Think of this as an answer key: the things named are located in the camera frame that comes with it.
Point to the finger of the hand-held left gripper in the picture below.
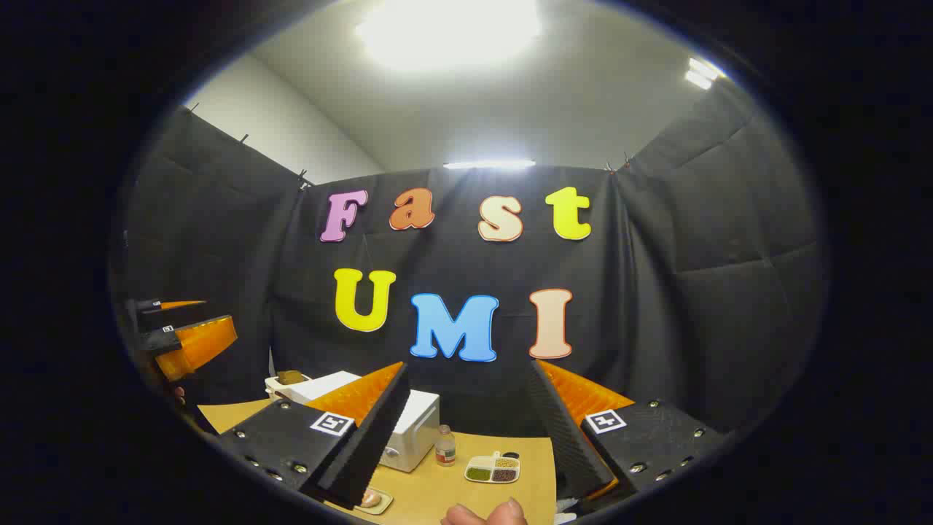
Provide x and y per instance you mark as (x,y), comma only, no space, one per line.
(200,346)
(164,315)

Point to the black backdrop cloth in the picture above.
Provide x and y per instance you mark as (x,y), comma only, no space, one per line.
(656,292)

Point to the white divided tray with grains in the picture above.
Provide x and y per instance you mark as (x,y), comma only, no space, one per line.
(492,470)

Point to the white microwave oven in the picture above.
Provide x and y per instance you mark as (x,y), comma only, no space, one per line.
(419,430)

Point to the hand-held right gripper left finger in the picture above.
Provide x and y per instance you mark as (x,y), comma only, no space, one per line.
(379,430)

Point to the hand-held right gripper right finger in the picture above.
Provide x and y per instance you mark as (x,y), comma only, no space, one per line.
(568,437)

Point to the cream rectangular plate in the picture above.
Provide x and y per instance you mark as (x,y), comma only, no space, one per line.
(383,504)

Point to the brown bread slice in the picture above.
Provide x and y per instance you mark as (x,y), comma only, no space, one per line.
(290,377)

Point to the clear plastic bottle red label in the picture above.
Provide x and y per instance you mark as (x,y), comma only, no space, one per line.
(445,448)

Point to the white toaster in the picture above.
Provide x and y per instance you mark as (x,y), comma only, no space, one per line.
(280,391)

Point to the pink sugared bun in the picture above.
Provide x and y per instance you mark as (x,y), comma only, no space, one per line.
(370,499)

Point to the ceiling light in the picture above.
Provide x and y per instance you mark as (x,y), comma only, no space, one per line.
(488,165)
(448,29)
(703,73)

